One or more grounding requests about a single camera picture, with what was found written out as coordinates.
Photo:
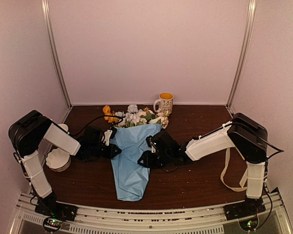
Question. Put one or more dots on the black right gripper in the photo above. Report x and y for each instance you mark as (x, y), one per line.
(148, 161)

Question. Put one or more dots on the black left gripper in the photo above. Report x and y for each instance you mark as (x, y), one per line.
(110, 155)

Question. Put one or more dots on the orange fake flower stem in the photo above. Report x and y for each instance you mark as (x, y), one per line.
(109, 115)

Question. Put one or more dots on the blue wrapping paper sheet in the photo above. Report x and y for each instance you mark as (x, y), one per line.
(130, 178)

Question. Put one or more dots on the blue fake flower stems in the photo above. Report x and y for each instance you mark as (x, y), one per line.
(133, 117)

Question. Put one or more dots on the cream ribbon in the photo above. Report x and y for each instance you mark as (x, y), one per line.
(234, 174)

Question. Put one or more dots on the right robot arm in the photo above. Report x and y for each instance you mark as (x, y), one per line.
(242, 134)

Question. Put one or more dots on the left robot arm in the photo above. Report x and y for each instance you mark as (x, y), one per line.
(29, 131)

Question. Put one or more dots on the white scalloped dish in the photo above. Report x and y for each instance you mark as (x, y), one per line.
(58, 160)

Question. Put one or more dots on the floral ceramic mug yellow inside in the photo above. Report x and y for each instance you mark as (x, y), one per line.
(164, 103)

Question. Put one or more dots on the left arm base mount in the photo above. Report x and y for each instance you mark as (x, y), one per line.
(57, 210)

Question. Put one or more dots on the front aluminium rail base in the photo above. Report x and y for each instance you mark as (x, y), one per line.
(200, 220)

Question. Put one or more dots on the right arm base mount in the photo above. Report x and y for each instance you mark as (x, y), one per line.
(248, 207)

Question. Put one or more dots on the left aluminium corner post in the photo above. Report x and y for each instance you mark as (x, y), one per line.
(54, 52)

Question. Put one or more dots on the aluminium corner post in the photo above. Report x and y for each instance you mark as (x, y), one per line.
(54, 52)
(243, 52)

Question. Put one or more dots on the right aluminium corner post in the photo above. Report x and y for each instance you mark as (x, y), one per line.
(243, 52)

